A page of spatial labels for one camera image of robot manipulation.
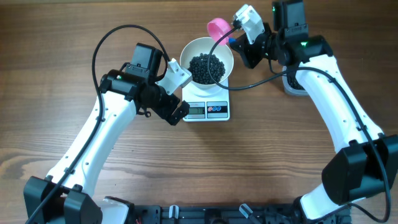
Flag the pink scoop blue handle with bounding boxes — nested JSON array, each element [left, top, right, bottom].
[[206, 17, 236, 45]]

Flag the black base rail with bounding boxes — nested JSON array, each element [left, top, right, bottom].
[[126, 203, 352, 224]]

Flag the black beans in bowl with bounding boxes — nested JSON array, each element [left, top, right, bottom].
[[188, 53, 226, 85]]

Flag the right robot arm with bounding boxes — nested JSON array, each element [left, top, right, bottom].
[[230, 1, 397, 223]]

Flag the white digital kitchen scale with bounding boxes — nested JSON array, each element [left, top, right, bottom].
[[182, 82, 230, 122]]

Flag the clear plastic container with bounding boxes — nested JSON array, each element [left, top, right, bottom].
[[282, 72, 308, 96]]

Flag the white bowl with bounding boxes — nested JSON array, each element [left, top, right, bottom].
[[180, 37, 234, 85]]

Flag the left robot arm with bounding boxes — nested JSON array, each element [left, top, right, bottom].
[[24, 43, 192, 223]]

